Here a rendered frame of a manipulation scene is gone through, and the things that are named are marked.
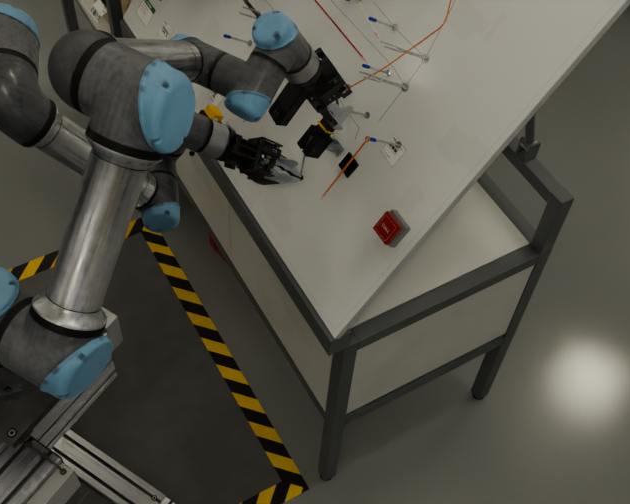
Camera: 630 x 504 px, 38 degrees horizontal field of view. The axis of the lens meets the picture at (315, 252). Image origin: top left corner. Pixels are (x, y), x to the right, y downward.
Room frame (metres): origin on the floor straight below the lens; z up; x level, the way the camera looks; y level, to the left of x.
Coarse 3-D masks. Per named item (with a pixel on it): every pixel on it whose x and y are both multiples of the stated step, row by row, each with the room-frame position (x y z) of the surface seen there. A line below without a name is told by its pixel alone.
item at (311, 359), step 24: (240, 240) 1.46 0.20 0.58; (240, 264) 1.46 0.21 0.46; (264, 264) 1.34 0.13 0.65; (264, 288) 1.34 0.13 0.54; (264, 312) 1.34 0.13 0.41; (288, 312) 1.23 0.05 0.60; (288, 336) 1.23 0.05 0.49; (312, 336) 1.14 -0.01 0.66; (312, 360) 1.13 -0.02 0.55; (312, 384) 1.12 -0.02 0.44
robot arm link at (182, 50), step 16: (80, 32) 0.99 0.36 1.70; (96, 32) 1.01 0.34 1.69; (64, 48) 0.96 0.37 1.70; (80, 48) 0.95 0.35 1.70; (144, 48) 1.10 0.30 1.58; (160, 48) 1.14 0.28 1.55; (176, 48) 1.18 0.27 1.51; (192, 48) 1.22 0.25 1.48; (208, 48) 1.26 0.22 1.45; (48, 64) 0.96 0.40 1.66; (64, 64) 0.93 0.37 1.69; (176, 64) 1.15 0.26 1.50; (192, 64) 1.19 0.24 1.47; (208, 64) 1.22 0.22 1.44; (64, 80) 0.92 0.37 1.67; (192, 80) 1.20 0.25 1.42; (208, 80) 1.20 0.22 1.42; (64, 96) 0.91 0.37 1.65
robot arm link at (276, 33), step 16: (272, 16) 1.28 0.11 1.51; (256, 32) 1.26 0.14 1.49; (272, 32) 1.25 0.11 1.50; (288, 32) 1.26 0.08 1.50; (256, 48) 1.25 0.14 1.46; (272, 48) 1.24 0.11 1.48; (288, 48) 1.25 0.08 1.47; (304, 48) 1.28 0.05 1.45; (288, 64) 1.24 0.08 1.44; (304, 64) 1.27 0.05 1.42
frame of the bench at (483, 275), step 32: (224, 256) 1.55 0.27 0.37; (512, 256) 1.32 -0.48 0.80; (544, 256) 1.35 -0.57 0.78; (448, 288) 1.21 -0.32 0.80; (480, 288) 1.24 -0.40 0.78; (384, 320) 1.11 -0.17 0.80; (416, 320) 1.14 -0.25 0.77; (512, 320) 1.34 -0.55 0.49; (352, 352) 1.04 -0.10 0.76; (480, 352) 1.29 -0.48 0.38; (416, 384) 1.17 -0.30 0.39; (480, 384) 1.35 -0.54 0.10; (352, 416) 1.06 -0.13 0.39
